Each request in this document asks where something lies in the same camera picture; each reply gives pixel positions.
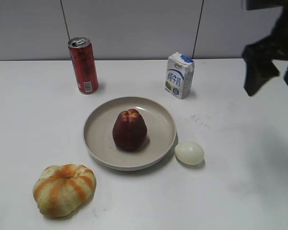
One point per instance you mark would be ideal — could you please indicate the dark red apple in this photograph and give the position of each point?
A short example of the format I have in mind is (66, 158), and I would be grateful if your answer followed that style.
(129, 131)

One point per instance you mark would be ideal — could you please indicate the red soda can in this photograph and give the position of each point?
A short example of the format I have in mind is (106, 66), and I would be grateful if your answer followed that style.
(81, 52)

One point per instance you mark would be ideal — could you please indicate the white egg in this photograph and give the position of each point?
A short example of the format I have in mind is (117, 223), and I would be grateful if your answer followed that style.
(190, 153)

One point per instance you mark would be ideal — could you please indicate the beige round plate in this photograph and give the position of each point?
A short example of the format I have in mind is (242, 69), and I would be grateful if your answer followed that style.
(160, 140)

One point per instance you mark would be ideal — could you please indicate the orange striped pumpkin bun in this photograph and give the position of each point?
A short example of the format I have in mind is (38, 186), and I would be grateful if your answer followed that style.
(62, 189)

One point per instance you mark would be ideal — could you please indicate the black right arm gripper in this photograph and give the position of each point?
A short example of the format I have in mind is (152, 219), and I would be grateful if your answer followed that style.
(258, 58)

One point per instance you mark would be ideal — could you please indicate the white blue milk carton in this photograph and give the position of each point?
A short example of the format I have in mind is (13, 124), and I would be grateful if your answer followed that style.
(179, 75)

